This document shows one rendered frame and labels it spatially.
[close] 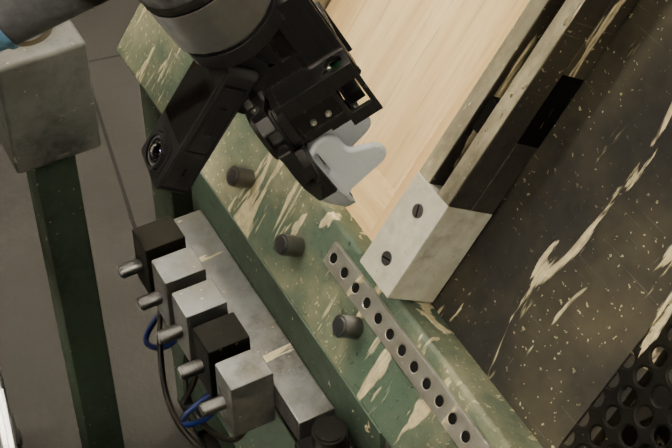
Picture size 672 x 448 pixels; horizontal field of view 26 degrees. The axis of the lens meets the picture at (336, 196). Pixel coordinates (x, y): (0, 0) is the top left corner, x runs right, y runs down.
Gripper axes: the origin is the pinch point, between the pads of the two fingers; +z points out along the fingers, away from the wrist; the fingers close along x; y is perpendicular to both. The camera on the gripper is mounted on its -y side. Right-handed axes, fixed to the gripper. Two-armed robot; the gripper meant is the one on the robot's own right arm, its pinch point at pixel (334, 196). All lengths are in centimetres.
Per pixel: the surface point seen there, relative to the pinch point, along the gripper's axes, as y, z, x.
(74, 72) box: -30, 32, 73
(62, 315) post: -58, 71, 76
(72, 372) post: -65, 84, 77
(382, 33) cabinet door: 7, 35, 51
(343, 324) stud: -13, 43, 23
